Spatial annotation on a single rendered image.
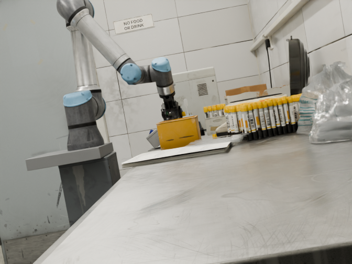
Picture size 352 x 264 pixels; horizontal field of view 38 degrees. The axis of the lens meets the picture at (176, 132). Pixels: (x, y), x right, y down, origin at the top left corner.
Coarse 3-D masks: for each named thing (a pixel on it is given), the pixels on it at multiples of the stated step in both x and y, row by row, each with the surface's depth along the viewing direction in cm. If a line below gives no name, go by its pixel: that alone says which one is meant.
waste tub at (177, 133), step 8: (168, 120) 181; (176, 120) 168; (184, 120) 168; (192, 120) 168; (160, 128) 169; (168, 128) 169; (176, 128) 168; (184, 128) 168; (192, 128) 168; (160, 136) 169; (168, 136) 169; (176, 136) 168; (184, 136) 168; (192, 136) 168; (200, 136) 177; (160, 144) 169; (168, 144) 169; (176, 144) 169; (184, 144) 168; (192, 144) 168
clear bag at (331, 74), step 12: (324, 72) 138; (336, 72) 136; (312, 84) 142; (324, 84) 137; (300, 96) 146; (312, 96) 140; (300, 108) 145; (312, 108) 140; (300, 120) 146; (300, 132) 146
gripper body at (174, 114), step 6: (162, 96) 219; (168, 96) 222; (162, 102) 227; (168, 102) 218; (174, 102) 225; (162, 108) 223; (168, 108) 221; (174, 108) 222; (162, 114) 222; (168, 114) 223; (174, 114) 222
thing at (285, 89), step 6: (258, 90) 243; (264, 90) 242; (270, 90) 219; (276, 90) 219; (282, 90) 218; (288, 90) 218; (228, 96) 220; (234, 96) 220; (240, 96) 219; (246, 96) 219; (252, 96) 219; (258, 96) 219; (228, 102) 220
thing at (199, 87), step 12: (180, 72) 250; (192, 72) 249; (204, 72) 249; (180, 84) 249; (192, 84) 249; (204, 84) 249; (216, 84) 249; (180, 96) 250; (192, 96) 250; (204, 96) 249; (216, 96) 249; (192, 108) 250; (204, 120) 250
